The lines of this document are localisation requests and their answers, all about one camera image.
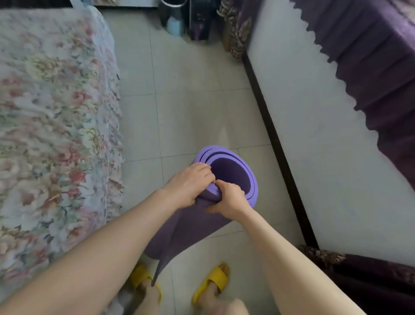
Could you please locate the person's right hand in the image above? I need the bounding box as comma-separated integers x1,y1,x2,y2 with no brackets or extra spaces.
204,179,254,222

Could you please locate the person's left hand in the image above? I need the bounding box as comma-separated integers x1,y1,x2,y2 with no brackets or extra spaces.
161,162,216,210

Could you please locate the purple yoga mat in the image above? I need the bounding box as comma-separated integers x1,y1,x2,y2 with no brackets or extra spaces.
144,145,259,287

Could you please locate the person's left forearm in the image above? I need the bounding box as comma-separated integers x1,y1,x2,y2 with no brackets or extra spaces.
0,189,179,315

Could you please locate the person's right forearm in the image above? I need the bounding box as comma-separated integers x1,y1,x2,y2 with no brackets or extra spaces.
234,209,367,315

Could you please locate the yellow slipper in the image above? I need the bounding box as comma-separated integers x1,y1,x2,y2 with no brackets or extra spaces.
130,262,163,304
192,263,231,305

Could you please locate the light blue bottle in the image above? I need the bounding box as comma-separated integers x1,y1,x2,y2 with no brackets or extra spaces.
167,17,185,37

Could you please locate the floral bed cover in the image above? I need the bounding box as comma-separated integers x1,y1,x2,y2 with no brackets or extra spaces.
0,6,125,302

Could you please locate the purple patterned curtain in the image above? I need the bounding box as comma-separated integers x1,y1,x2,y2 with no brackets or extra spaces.
217,0,263,59

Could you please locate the black appliance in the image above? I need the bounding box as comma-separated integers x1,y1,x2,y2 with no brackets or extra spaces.
188,0,218,41

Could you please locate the black waste bin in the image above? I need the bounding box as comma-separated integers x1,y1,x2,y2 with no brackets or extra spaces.
158,0,188,33

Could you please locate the dark patterned fabric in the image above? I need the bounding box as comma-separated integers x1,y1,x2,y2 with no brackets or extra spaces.
298,245,415,315

